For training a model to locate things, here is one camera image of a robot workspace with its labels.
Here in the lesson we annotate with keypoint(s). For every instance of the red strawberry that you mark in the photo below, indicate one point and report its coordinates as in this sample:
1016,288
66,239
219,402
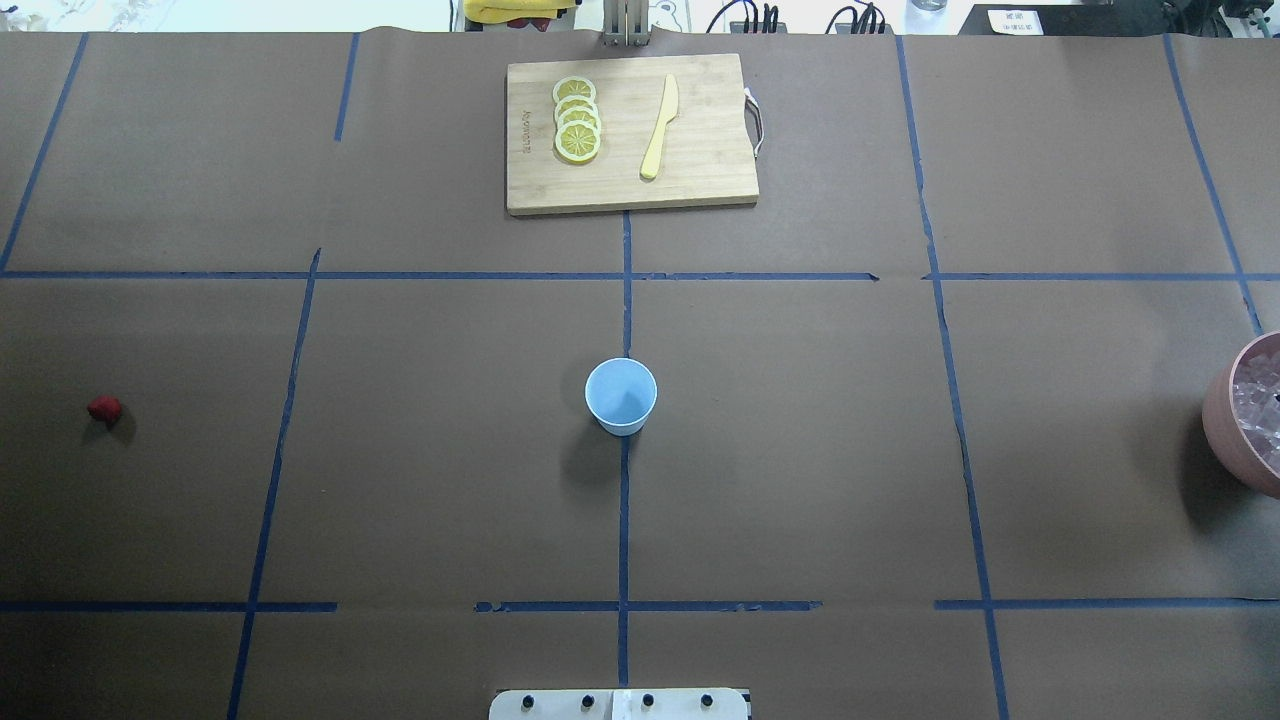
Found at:
106,409

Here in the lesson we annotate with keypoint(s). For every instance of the light blue plastic cup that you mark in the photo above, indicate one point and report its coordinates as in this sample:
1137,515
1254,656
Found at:
621,393

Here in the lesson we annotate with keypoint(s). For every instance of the bamboo cutting board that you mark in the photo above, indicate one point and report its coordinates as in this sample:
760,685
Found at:
709,159

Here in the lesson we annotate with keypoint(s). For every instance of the bottom lemon slice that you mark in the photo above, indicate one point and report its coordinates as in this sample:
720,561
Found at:
577,152

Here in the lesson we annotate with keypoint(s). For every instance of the lemon slice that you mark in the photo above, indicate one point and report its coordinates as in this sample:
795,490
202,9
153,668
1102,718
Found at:
577,152
574,131
574,86
577,107

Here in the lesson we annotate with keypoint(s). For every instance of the yellow plastic knife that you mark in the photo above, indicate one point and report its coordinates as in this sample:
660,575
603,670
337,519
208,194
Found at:
667,112

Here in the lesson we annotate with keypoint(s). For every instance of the top lemon slice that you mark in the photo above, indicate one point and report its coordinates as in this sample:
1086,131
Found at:
574,86

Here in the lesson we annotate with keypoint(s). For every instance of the yellow cloth bundle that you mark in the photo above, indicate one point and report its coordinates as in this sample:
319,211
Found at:
488,12

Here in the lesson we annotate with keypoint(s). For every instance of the white label card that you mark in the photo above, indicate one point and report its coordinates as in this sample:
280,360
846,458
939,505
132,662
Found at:
1015,22

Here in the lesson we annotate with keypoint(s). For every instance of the pink bowl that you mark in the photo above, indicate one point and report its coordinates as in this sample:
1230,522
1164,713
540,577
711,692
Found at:
1227,440

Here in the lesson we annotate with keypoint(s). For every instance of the aluminium frame post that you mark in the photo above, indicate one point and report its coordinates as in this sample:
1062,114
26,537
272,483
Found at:
626,23

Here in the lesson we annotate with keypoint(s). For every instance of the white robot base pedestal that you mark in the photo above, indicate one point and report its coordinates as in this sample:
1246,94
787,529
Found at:
622,703

